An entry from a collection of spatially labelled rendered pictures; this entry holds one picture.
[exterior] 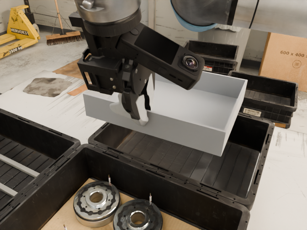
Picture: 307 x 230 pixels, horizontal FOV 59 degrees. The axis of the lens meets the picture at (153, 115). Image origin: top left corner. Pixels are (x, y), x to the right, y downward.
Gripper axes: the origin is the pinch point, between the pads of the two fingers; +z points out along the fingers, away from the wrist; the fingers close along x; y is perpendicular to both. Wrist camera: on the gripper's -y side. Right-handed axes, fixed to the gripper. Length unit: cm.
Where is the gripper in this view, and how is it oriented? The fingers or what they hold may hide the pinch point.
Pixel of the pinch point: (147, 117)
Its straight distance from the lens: 46.9
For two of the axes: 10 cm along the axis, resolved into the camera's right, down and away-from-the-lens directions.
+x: -3.5, 7.5, -5.7
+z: 1.1, 6.3, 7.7
